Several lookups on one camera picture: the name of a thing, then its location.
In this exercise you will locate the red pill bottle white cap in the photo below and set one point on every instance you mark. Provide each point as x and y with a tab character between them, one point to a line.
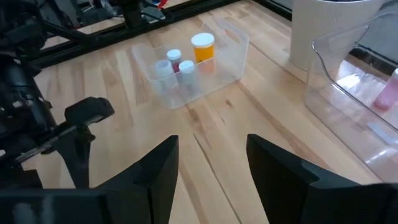
174	55

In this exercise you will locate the white plant pot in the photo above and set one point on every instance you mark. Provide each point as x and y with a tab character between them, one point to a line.
311	31

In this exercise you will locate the frosted plastic bin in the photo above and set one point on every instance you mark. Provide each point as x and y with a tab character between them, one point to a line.
202	84

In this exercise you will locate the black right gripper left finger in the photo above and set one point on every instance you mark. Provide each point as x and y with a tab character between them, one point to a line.
149	193

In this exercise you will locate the large orange pill bottle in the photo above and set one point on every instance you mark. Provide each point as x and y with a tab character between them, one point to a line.
202	49

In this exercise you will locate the clear pill bottle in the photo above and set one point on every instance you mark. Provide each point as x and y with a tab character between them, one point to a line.
163	67

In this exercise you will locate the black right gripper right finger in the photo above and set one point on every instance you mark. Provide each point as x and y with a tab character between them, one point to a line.
295	199

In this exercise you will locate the clear plastic bin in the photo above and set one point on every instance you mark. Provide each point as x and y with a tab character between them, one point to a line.
342	124

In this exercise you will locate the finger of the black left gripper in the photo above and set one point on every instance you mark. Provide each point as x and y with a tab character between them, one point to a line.
79	155
18	180

